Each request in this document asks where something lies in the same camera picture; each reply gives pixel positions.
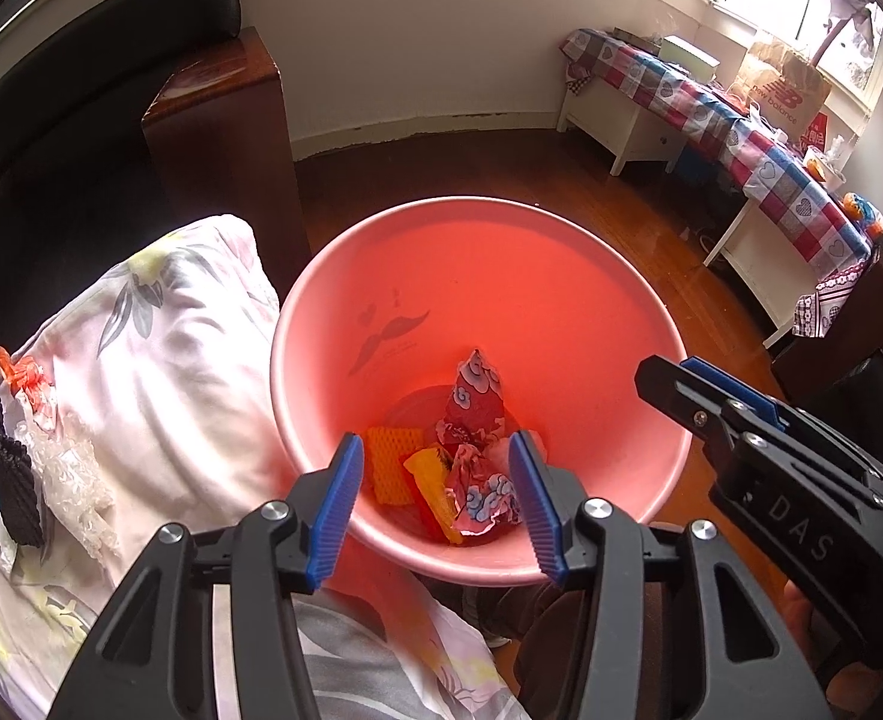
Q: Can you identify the pink plastic bin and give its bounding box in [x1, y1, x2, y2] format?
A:
[270, 196, 693, 587]

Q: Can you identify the white bowl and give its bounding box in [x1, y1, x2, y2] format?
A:
[805, 146, 851, 192]

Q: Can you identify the table with checkered cloth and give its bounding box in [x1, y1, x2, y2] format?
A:
[559, 28, 873, 338]

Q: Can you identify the dark wooden chair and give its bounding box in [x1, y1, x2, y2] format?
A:
[771, 216, 883, 436]

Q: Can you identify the black foam net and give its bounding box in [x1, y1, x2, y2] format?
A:
[0, 392, 46, 548]

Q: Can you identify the floral blanket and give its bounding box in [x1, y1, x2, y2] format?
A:
[0, 214, 525, 720]

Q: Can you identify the blue storage box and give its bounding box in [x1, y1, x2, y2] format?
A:
[674, 146, 720, 185]

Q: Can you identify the red foam net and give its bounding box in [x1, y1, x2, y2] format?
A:
[366, 426, 427, 507]

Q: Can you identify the red bag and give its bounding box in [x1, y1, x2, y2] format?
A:
[797, 111, 833, 158]

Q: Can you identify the black leather armchair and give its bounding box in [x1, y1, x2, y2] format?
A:
[0, 0, 311, 383]

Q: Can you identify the clear plastic wrap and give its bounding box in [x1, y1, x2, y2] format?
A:
[25, 390, 123, 563]

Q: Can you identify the person's right hand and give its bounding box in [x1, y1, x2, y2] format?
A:
[782, 585, 855, 691]

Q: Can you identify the brown paper bag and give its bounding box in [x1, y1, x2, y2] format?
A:
[726, 30, 834, 143]

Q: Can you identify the orange plastic piece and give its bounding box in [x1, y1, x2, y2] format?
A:
[0, 346, 44, 398]

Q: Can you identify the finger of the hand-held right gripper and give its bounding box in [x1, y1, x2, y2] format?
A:
[677, 358, 791, 428]
[634, 356, 747, 460]

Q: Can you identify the green box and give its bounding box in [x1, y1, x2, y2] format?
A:
[657, 34, 720, 80]

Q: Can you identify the white wooden desk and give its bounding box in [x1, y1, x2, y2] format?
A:
[557, 75, 825, 350]

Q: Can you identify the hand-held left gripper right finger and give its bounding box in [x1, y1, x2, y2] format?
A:
[507, 430, 836, 720]

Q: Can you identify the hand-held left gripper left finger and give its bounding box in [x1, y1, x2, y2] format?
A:
[47, 431, 367, 720]

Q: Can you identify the orange and blue toy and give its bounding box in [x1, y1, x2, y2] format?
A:
[840, 191, 883, 237]

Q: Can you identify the yellow foam net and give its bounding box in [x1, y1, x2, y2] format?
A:
[402, 448, 465, 545]

